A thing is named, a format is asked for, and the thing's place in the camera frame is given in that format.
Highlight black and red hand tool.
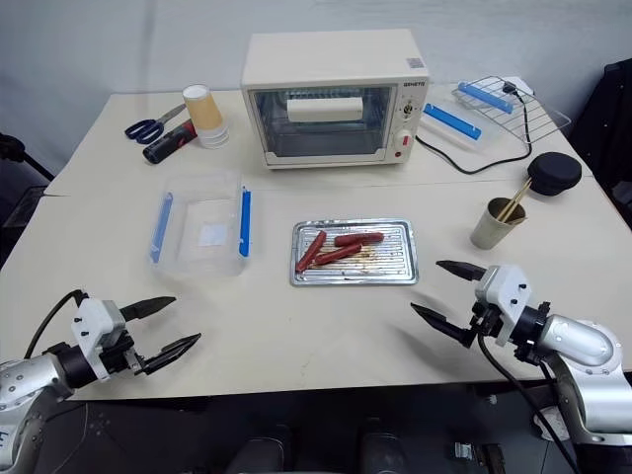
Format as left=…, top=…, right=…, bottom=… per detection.
left=142, top=118, right=199, bottom=165

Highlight metal wire oven rack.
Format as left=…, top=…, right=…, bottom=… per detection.
left=450, top=74, right=555, bottom=145

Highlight clear lid with blue clips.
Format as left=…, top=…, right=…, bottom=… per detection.
left=416, top=77, right=574, bottom=155

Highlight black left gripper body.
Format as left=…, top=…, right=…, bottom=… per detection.
left=101, top=333, right=149, bottom=377

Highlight ribbed metal baking tray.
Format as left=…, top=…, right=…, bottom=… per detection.
left=288, top=216, right=421, bottom=288

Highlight cream toaster oven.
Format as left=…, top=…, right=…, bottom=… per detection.
left=240, top=33, right=432, bottom=172

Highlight clear container with blue clips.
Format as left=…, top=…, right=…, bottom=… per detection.
left=145, top=169, right=255, bottom=278

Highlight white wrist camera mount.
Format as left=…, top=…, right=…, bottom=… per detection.
left=70, top=297, right=127, bottom=384
left=472, top=264, right=535, bottom=348

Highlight black oven power cable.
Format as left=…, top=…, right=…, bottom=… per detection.
left=414, top=82, right=538, bottom=176

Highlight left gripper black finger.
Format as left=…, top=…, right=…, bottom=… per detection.
left=119, top=295, right=178, bottom=320
left=135, top=332, right=203, bottom=375

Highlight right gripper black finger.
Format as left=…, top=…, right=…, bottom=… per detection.
left=435, top=260, right=489, bottom=284
left=410, top=302, right=471, bottom=348

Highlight black chair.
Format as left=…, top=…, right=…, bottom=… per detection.
left=567, top=62, right=632, bottom=209

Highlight short red sausage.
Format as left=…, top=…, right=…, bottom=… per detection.
left=334, top=231, right=386, bottom=249

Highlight beige cup with chopsticks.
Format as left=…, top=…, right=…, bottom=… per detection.
left=469, top=197, right=529, bottom=250

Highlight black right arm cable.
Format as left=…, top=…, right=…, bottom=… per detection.
left=474, top=334, right=582, bottom=474

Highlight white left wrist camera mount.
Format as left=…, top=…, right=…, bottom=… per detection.
left=70, top=297, right=127, bottom=384

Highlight dark furniture piece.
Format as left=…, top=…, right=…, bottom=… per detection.
left=0, top=129, right=56, bottom=258

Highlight small metal bracket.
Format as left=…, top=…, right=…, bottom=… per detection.
left=452, top=440, right=506, bottom=474

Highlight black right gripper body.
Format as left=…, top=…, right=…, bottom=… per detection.
left=465, top=299, right=504, bottom=342

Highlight long thin red sausage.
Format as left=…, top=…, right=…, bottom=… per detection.
left=295, top=229, right=329, bottom=274

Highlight stack of paper cups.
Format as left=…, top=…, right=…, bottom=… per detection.
left=182, top=84, right=232, bottom=150

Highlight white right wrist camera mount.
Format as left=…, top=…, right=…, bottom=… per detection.
left=472, top=264, right=535, bottom=348

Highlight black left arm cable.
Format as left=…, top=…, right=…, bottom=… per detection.
left=23, top=289, right=90, bottom=359

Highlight blue-handled scissors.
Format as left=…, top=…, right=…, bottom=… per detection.
left=123, top=103, right=188, bottom=145

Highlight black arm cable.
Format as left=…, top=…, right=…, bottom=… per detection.
left=474, top=334, right=582, bottom=474
left=23, top=289, right=90, bottom=359

